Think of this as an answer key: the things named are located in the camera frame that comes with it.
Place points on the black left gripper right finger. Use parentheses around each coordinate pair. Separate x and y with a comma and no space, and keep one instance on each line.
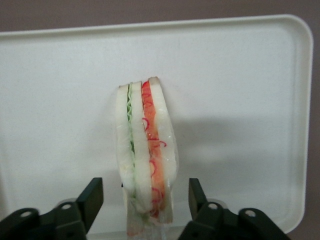
(200,210)

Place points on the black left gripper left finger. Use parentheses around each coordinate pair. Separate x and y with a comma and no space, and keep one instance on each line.
(87,200)

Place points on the triangular sandwich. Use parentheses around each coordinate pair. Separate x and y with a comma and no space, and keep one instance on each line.
(140,150)

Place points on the cream rectangular plastic tray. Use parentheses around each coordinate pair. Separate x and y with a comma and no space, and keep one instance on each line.
(237,87)

